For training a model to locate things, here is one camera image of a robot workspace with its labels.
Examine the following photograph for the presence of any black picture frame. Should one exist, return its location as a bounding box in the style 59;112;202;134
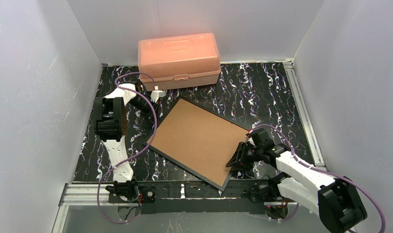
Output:
145;97;250;192

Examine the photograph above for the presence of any brown cardboard backing board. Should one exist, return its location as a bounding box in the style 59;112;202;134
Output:
149;99;248;188

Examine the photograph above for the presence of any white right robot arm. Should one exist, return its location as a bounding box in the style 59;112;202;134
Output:
226;128;367;233

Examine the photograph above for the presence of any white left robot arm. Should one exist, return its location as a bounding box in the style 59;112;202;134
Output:
93;83;166;184

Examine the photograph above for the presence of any pink plastic storage box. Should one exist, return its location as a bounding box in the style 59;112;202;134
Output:
138;33;221;91

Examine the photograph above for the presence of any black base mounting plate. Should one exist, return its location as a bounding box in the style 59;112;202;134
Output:
105;179;287;216

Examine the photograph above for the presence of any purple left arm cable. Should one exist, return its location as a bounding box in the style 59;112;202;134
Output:
97;72;160;225

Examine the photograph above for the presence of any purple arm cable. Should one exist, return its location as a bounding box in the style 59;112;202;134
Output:
246;123;387;233
97;72;160;225

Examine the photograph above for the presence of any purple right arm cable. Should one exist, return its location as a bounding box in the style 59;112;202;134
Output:
246;123;387;233

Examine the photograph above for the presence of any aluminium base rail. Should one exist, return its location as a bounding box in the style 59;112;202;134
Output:
51;182;358;233

